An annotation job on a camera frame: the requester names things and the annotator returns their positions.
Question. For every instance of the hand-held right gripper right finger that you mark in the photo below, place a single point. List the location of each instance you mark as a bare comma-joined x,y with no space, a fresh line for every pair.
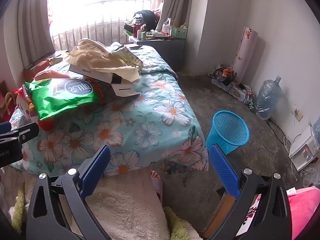
222,170

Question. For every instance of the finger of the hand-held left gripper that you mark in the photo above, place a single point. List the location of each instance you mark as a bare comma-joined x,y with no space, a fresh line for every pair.
23,132
5,127

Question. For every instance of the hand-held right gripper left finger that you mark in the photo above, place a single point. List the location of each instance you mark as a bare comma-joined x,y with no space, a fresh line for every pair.
100,166

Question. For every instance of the blue plastic wastebasket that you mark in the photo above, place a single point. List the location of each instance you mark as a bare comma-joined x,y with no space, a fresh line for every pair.
225,130

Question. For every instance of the red white snack packet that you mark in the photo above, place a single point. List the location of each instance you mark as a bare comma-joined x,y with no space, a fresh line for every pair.
23,102

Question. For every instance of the brown wooden board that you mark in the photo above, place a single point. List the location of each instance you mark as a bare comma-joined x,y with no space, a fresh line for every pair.
220,212

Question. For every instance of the green snack bag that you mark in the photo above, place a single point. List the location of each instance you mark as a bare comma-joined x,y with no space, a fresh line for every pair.
62,100

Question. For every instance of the person's foot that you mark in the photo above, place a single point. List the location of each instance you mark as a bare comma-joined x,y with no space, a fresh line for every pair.
155,174

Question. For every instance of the pink slipper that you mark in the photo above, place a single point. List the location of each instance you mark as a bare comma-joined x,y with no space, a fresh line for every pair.
157,187

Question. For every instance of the orange wooden cabinet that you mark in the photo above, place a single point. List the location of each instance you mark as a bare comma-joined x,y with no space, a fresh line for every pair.
37,67

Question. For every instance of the floral blanket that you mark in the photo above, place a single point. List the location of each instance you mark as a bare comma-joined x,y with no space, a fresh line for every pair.
150,120

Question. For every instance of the clear blue water jug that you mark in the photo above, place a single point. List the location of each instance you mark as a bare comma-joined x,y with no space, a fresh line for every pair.
267,100

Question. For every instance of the white appliance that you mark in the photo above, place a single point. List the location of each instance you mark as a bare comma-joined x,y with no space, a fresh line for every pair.
305,150

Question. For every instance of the white cardboard box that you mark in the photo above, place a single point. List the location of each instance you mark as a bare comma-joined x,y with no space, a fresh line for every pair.
100,74

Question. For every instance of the bag of orange snacks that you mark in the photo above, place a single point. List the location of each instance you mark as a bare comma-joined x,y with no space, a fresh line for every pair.
226,72

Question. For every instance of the beige crumpled paper bag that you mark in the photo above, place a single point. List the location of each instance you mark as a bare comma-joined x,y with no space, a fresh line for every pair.
95,57

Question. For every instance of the striped yellow snack pack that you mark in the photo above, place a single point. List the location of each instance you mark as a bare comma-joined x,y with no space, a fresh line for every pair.
132,57

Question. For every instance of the metal window railing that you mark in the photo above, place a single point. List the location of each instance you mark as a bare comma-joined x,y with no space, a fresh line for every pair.
100,30

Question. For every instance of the grey nightstand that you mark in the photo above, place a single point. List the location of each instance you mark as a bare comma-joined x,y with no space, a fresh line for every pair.
165,51

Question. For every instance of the red bottle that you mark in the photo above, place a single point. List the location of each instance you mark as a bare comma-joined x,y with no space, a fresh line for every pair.
137,30

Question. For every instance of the green plastic basket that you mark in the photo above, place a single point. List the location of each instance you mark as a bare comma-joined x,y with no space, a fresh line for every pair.
178,32

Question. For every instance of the white plastic jug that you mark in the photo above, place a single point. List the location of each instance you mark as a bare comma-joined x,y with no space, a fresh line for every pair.
166,26

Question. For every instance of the black backpack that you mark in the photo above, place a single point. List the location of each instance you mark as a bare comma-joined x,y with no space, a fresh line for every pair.
147,18

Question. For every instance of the white rolled wall poster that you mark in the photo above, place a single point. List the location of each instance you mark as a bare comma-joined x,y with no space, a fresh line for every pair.
246,55

